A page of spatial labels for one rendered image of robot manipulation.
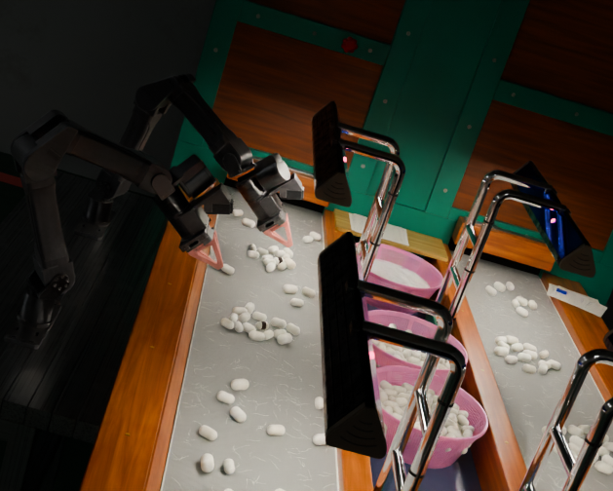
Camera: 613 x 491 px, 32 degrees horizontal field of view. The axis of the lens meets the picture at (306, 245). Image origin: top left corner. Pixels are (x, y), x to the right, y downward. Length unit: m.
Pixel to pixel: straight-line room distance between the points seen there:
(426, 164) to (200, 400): 1.33
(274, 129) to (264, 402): 1.18
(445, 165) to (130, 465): 1.64
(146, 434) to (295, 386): 0.44
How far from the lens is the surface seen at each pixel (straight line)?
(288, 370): 2.20
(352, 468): 1.91
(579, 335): 2.89
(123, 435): 1.80
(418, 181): 3.12
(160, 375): 1.99
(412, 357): 2.44
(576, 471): 1.74
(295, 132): 3.06
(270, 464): 1.89
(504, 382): 2.51
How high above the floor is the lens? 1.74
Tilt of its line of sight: 20 degrees down
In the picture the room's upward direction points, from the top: 18 degrees clockwise
